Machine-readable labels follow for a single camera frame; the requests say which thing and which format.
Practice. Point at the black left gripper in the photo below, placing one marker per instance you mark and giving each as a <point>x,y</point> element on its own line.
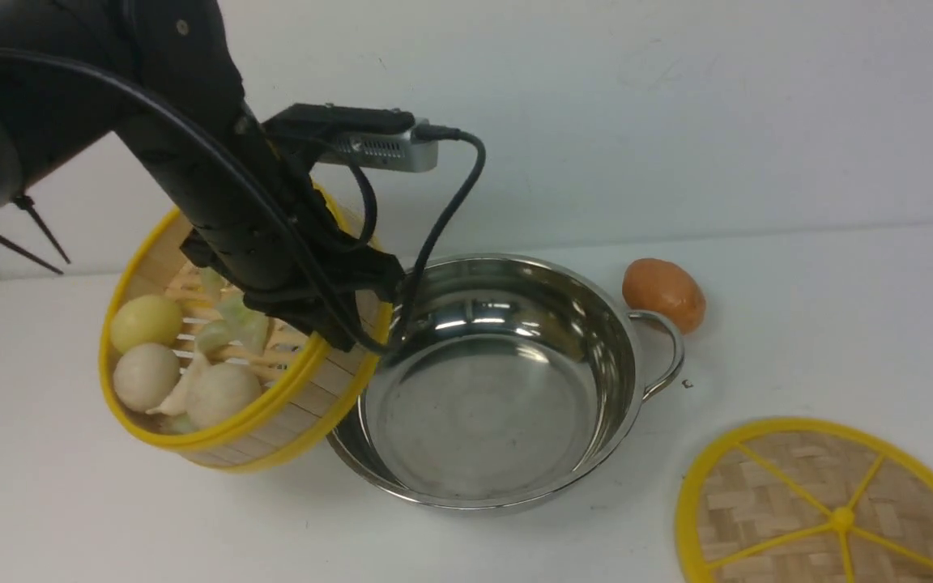
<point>286,276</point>

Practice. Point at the yellow-green round bun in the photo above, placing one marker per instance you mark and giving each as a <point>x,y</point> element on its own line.
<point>146,319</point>

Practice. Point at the yellow bamboo steamer basket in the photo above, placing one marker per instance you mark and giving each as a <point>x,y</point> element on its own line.
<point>185,368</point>

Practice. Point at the green dumpling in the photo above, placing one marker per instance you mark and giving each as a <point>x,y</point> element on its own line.
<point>236,324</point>

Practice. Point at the white round bun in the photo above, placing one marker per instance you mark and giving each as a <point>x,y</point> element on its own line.
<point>145,375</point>
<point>223,391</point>

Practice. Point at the pale white dumpling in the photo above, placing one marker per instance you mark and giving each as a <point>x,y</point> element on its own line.
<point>175,403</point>

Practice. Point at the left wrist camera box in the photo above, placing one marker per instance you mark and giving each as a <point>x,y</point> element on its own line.
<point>384,139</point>

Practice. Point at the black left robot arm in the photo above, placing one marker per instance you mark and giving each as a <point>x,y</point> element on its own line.
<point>159,75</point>

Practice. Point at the stainless steel pot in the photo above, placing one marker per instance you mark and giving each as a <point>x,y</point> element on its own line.
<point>513,379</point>

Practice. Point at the brown potato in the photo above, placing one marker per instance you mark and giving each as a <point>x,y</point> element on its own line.
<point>664,287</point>

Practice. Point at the yellow rimmed woven steamer lid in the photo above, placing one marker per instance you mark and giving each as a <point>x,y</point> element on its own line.
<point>792,499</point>

